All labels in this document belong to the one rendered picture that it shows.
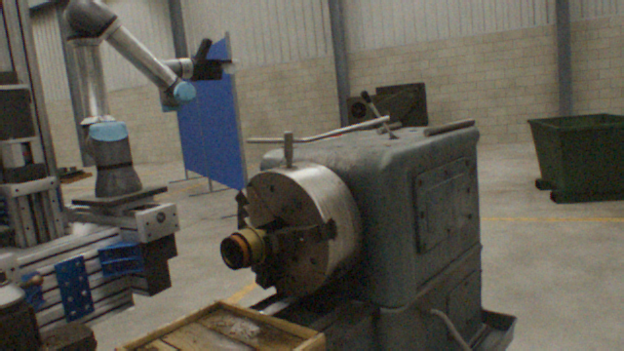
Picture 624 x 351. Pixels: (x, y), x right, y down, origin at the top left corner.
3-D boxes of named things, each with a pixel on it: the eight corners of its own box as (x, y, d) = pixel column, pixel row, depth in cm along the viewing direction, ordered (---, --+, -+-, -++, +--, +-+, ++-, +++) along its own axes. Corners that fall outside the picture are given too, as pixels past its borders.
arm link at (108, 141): (98, 167, 139) (91, 123, 137) (91, 165, 150) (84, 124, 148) (136, 160, 146) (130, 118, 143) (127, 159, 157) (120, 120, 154)
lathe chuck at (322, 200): (264, 265, 130) (258, 157, 123) (354, 299, 110) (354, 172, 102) (240, 276, 124) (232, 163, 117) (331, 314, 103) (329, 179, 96)
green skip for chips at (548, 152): (528, 183, 591) (526, 119, 577) (604, 178, 567) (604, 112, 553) (559, 210, 463) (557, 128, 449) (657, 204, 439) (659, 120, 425)
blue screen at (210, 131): (168, 182, 959) (150, 70, 921) (205, 176, 993) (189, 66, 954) (221, 218, 591) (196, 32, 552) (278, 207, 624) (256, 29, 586)
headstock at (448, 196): (372, 225, 184) (364, 129, 178) (489, 239, 152) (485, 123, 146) (264, 277, 142) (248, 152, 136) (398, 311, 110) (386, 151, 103)
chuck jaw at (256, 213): (276, 226, 115) (252, 188, 118) (286, 215, 111) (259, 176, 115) (242, 239, 107) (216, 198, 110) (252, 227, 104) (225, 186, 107)
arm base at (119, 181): (86, 197, 147) (80, 167, 145) (125, 187, 159) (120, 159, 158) (112, 198, 139) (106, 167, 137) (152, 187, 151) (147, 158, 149)
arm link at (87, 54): (92, 164, 149) (62, -6, 140) (84, 162, 161) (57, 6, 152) (128, 158, 155) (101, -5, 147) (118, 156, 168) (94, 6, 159)
